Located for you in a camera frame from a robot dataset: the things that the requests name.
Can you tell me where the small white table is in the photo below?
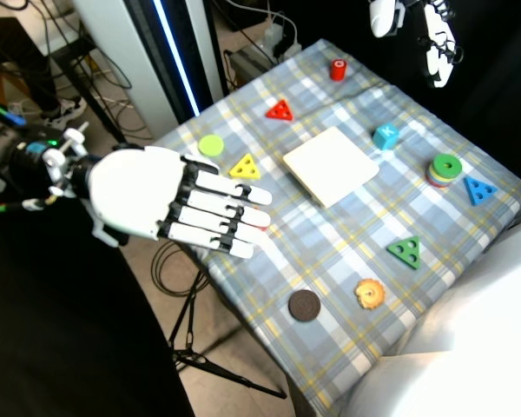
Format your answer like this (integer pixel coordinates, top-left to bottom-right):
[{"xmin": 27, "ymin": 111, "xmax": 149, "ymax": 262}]
[{"xmin": 281, "ymin": 125, "xmax": 381, "ymax": 209}]

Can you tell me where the grey box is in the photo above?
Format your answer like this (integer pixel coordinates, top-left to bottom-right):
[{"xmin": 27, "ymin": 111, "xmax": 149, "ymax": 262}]
[{"xmin": 229, "ymin": 47, "xmax": 279, "ymax": 90}]

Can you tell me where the red triangle block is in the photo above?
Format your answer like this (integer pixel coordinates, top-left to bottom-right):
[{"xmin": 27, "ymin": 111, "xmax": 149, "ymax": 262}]
[{"xmin": 264, "ymin": 99, "xmax": 295, "ymax": 122}]

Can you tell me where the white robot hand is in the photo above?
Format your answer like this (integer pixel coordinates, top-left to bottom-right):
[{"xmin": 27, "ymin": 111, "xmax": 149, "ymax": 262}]
[
  {"xmin": 368, "ymin": 0, "xmax": 465, "ymax": 89},
  {"xmin": 86, "ymin": 145, "xmax": 274, "ymax": 261}
]

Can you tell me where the blue letter block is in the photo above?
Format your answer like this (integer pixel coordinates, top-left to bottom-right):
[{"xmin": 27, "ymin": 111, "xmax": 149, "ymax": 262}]
[{"xmin": 372, "ymin": 123, "xmax": 401, "ymax": 152}]

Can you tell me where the tan biscuit toy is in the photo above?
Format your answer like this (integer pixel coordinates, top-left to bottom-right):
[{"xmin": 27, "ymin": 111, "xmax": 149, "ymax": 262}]
[{"xmin": 354, "ymin": 277, "xmax": 386, "ymax": 310}]

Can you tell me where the black tripod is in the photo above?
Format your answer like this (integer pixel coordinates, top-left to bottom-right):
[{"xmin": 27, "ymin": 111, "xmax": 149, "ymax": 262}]
[{"xmin": 167, "ymin": 260, "xmax": 287, "ymax": 400}]

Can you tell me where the blue plaid tablecloth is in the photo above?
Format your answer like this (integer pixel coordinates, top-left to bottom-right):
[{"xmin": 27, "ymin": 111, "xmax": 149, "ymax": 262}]
[{"xmin": 151, "ymin": 38, "xmax": 521, "ymax": 417}]

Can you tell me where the white column with blue light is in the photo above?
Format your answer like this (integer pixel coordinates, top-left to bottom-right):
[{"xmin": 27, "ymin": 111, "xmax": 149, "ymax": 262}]
[{"xmin": 71, "ymin": 0, "xmax": 227, "ymax": 138}]

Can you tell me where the yellow triangle block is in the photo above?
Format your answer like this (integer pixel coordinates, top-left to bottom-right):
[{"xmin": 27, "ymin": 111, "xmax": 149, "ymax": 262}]
[{"xmin": 228, "ymin": 152, "xmax": 262, "ymax": 182}]

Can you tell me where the green sandwich cookie toy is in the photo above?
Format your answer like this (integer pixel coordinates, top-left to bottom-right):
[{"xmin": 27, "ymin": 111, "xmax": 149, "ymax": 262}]
[{"xmin": 197, "ymin": 134, "xmax": 225, "ymax": 158}]

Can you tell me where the white robot body shell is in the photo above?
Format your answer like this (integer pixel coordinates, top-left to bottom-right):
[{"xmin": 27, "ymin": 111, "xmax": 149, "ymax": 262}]
[{"xmin": 346, "ymin": 216, "xmax": 521, "ymax": 417}]

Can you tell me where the white power strip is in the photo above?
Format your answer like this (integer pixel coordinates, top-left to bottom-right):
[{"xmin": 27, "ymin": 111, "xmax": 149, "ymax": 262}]
[{"xmin": 260, "ymin": 21, "xmax": 303, "ymax": 62}]

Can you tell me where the blue triangle block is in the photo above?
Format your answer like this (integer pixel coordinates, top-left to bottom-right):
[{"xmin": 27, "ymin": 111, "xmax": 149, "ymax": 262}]
[{"xmin": 463, "ymin": 175, "xmax": 499, "ymax": 207}]

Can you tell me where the red wooden cylinder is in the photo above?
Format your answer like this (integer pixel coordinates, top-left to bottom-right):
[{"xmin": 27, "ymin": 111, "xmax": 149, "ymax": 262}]
[{"xmin": 328, "ymin": 58, "xmax": 348, "ymax": 83}]

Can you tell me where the green cable with blue plug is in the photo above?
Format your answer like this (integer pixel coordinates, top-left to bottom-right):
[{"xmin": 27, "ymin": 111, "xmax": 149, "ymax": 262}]
[{"xmin": 0, "ymin": 97, "xmax": 28, "ymax": 128}]

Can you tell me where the green wooden ring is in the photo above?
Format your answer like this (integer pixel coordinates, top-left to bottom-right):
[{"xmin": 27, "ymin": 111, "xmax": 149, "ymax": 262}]
[{"xmin": 432, "ymin": 154, "xmax": 465, "ymax": 180}]

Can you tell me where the dark chocolate cookie toy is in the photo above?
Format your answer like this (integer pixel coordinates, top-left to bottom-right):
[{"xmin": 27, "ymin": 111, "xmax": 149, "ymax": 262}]
[{"xmin": 287, "ymin": 288, "xmax": 321, "ymax": 323}]

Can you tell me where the black coiled cable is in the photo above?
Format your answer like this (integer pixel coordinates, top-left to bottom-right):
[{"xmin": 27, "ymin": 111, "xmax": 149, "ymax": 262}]
[{"xmin": 150, "ymin": 238, "xmax": 210, "ymax": 299}]

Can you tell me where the green triangle block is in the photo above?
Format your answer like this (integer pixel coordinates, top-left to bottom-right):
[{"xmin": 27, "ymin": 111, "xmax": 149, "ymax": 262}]
[{"xmin": 386, "ymin": 235, "xmax": 421, "ymax": 271}]

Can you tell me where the person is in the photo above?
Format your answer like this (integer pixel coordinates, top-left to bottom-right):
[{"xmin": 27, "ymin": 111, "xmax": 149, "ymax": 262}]
[{"xmin": 15, "ymin": 43, "xmax": 88, "ymax": 131}]

